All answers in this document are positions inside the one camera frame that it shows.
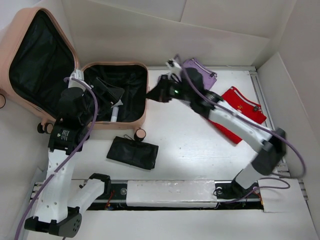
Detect black fabric pouch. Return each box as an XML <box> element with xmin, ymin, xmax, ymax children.
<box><xmin>106</xmin><ymin>136</ymin><xmax>159</xmax><ymax>170</ymax></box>

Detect red shorts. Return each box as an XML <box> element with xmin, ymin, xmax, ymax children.
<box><xmin>209</xmin><ymin>86</ymin><xmax>267</xmax><ymax>145</ymax></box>

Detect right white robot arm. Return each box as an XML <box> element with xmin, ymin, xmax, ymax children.
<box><xmin>146</xmin><ymin>58</ymin><xmax>287</xmax><ymax>197</ymax></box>

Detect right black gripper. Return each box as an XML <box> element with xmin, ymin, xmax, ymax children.
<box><xmin>144</xmin><ymin>76</ymin><xmax>193</xmax><ymax>104</ymax></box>

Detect purple shorts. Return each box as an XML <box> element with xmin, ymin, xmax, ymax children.
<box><xmin>157</xmin><ymin>57</ymin><xmax>218</xmax><ymax>91</ymax></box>

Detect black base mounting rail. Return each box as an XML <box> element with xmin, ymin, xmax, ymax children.
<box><xmin>88</xmin><ymin>179</ymin><xmax>264</xmax><ymax>211</ymax></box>

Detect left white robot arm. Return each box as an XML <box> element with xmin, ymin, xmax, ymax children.
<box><xmin>18</xmin><ymin>69</ymin><xmax>115</xmax><ymax>239</ymax></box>

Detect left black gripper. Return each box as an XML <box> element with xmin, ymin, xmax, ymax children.
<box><xmin>80</xmin><ymin>77</ymin><xmax>124</xmax><ymax>124</ymax></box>

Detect pink hard-shell suitcase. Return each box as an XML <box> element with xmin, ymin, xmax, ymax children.
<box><xmin>0</xmin><ymin>7</ymin><xmax>149</xmax><ymax>134</ymax></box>

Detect white lavender tube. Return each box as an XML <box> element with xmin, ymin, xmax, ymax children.
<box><xmin>110</xmin><ymin>106</ymin><xmax>119</xmax><ymax>123</ymax></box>

